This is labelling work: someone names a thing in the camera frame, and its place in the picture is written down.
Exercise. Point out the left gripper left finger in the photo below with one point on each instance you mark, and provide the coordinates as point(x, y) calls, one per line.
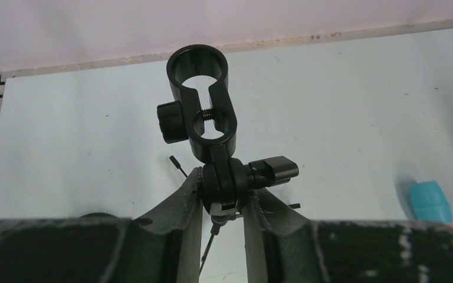
point(163, 245)

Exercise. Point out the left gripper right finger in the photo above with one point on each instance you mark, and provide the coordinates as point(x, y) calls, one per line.
point(282, 245)

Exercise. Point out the tall black tripod stand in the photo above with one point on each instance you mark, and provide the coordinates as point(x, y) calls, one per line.
point(202, 113)

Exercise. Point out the blue microphone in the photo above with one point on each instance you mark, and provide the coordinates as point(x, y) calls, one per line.
point(429, 203)

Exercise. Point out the black round base stand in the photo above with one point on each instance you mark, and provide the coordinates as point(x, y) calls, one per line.
point(98, 215)

